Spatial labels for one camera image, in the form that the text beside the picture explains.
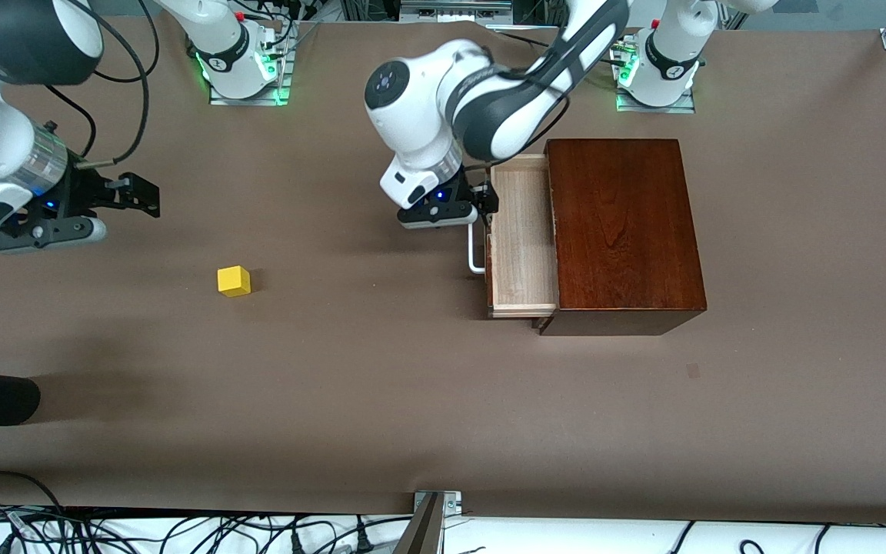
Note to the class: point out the dark brown wooden cabinet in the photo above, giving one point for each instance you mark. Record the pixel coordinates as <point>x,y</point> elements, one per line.
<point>627,231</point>

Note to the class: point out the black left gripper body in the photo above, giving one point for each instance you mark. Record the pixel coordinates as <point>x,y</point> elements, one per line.
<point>464,192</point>

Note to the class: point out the grey slanted metal beam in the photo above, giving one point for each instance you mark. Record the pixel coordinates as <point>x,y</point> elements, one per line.
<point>421,535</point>

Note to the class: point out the black aluminium frame post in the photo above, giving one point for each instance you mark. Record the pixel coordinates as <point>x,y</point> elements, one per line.
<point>535,9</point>

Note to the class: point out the yellow cube block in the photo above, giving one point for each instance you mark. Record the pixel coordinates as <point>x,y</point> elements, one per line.
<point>233,282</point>

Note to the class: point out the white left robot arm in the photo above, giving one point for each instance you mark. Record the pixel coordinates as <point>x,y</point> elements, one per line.
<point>420,100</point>

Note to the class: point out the grey device with ports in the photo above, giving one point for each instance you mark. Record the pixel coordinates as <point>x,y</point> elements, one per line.
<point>454,8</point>

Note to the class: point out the wooden drawer with dark front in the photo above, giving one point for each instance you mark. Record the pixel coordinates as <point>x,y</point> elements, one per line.
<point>524,246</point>

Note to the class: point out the small silver metal bracket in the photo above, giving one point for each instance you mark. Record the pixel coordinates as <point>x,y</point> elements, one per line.
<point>451,504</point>

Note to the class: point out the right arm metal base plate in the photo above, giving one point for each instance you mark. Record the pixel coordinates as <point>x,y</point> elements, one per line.
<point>247,100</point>

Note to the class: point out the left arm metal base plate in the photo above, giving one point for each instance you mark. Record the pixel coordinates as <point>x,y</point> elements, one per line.
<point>654,108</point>

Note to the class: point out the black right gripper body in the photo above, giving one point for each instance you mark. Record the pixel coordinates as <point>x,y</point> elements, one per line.
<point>81,191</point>

